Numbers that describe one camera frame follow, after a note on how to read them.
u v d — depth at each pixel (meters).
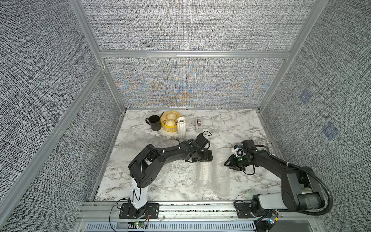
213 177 0.80
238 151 0.83
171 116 1.07
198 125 1.06
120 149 0.95
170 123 1.03
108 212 0.74
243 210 0.73
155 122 1.01
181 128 0.92
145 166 0.48
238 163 0.77
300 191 0.43
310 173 0.43
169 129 1.03
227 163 0.84
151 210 0.73
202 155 0.78
